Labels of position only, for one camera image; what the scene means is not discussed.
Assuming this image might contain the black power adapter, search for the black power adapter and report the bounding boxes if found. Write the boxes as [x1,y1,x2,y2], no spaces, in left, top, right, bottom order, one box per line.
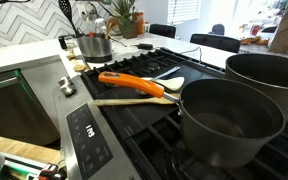
[137,43,153,50]

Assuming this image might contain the stove control panel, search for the stove control panel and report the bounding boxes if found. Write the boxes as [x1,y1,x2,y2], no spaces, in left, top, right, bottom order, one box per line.
[66,104,113,180]

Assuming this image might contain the stainless gas stove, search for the stainless gas stove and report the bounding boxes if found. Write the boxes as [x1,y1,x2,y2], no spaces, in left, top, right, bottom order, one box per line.
[55,49,288,180]

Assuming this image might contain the black slotted spatula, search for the black slotted spatula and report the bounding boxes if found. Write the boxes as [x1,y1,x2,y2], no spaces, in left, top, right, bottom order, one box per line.
[58,0,82,37]

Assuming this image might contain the wooden spatula on stove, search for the wooden spatula on stove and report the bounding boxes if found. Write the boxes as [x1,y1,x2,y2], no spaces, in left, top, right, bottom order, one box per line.
[90,97,174,106]

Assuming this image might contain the orange handled saucepan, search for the orange handled saucepan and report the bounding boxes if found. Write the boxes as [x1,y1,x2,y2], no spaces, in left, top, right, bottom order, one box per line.
[98,71,285,169]

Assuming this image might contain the orange bottle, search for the orange bottle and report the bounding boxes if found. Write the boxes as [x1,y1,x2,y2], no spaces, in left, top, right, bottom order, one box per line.
[136,12,145,34]

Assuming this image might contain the steel utensil holder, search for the steel utensil holder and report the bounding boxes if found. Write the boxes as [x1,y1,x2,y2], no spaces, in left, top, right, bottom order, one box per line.
[76,35,112,63]

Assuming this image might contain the black chair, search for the black chair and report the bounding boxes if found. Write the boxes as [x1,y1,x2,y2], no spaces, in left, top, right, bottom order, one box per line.
[149,24,176,38]
[190,34,241,53]

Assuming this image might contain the potted green plant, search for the potted green plant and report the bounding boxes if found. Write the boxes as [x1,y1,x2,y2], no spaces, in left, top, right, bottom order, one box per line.
[112,0,137,39]

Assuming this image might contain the white spoon rest spoon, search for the white spoon rest spoon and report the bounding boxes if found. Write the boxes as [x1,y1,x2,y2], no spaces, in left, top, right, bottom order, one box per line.
[145,77,185,91]

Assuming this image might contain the large dark pot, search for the large dark pot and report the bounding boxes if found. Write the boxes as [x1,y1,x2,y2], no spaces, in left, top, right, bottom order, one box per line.
[225,54,288,122]

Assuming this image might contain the stove knob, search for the stove knob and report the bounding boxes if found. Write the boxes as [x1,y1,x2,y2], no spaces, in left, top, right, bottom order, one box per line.
[58,76,76,97]

